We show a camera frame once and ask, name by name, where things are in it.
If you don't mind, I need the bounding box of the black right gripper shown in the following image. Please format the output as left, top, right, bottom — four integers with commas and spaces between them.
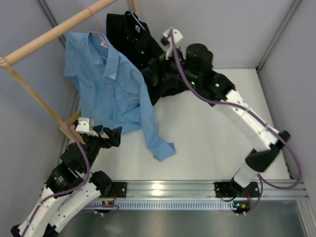
142, 44, 200, 88

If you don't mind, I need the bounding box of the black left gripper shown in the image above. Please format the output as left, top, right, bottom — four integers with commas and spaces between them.
82, 124, 122, 173

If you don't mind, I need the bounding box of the light blue shirt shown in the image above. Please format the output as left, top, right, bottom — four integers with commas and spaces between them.
64, 32, 176, 161

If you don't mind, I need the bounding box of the pink wire hanger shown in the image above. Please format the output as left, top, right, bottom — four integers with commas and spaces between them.
84, 6, 110, 61

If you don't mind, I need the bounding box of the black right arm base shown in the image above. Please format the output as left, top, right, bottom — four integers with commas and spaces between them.
214, 181, 260, 201

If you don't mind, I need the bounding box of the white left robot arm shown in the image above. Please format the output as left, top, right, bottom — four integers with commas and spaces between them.
11, 125, 122, 237

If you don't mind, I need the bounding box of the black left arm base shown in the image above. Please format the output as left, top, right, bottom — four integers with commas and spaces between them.
102, 182, 127, 198

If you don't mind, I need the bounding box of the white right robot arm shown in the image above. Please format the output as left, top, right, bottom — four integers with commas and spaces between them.
101, 43, 290, 196

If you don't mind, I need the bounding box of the black button shirt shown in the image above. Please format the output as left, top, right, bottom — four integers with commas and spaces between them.
106, 13, 188, 105

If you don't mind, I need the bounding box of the wooden clothes rack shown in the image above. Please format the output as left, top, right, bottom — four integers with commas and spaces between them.
0, 0, 140, 141

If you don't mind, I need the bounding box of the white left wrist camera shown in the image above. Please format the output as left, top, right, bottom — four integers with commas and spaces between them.
75, 117, 98, 136

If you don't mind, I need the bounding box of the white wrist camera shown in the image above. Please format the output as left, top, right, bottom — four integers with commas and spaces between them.
160, 27, 183, 60
75, 117, 98, 136

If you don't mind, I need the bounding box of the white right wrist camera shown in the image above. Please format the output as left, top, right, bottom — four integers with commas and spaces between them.
160, 27, 183, 60

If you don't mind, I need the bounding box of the blue wire hanger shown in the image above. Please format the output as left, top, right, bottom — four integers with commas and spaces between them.
124, 11, 146, 41

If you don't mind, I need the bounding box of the slotted grey cable duct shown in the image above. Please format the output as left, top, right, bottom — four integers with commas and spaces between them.
84, 199, 237, 210

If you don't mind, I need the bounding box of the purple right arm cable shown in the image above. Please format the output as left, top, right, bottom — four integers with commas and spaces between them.
166, 28, 302, 190

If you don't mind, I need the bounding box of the aluminium mounting rail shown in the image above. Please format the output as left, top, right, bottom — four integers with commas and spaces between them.
40, 180, 309, 200

